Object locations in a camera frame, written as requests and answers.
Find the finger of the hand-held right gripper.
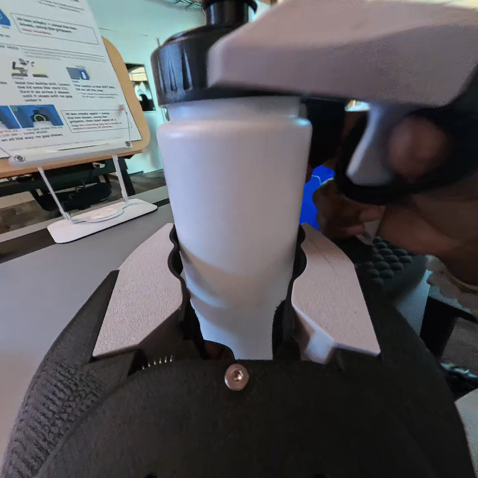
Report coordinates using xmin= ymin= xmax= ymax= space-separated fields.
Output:
xmin=207 ymin=0 xmax=478 ymax=108

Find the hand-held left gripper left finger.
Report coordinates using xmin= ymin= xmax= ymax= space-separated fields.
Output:
xmin=92 ymin=224 xmax=205 ymax=361

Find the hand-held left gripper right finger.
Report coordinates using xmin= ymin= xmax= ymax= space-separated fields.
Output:
xmin=272 ymin=223 xmax=381 ymax=364

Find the blue plastic bin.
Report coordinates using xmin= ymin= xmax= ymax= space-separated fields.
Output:
xmin=300 ymin=166 xmax=337 ymax=231

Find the white plastic bottle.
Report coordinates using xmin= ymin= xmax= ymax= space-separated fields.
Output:
xmin=156 ymin=95 xmax=313 ymax=361

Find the black bottle lid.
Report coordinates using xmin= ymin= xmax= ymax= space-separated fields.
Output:
xmin=150 ymin=0 xmax=262 ymax=108

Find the person's right hand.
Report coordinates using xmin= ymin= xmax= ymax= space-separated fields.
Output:
xmin=312 ymin=117 xmax=478 ymax=287

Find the black dimpled cushion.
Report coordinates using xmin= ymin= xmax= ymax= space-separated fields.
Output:
xmin=336 ymin=235 xmax=427 ymax=296

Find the wooden sign board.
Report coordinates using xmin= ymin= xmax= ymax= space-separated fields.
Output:
xmin=0 ymin=35 xmax=151 ymax=179

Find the white door with window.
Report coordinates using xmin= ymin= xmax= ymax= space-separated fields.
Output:
xmin=124 ymin=61 xmax=157 ymax=113

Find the printed instruction sheet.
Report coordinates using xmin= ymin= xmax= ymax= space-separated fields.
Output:
xmin=0 ymin=0 xmax=143 ymax=160

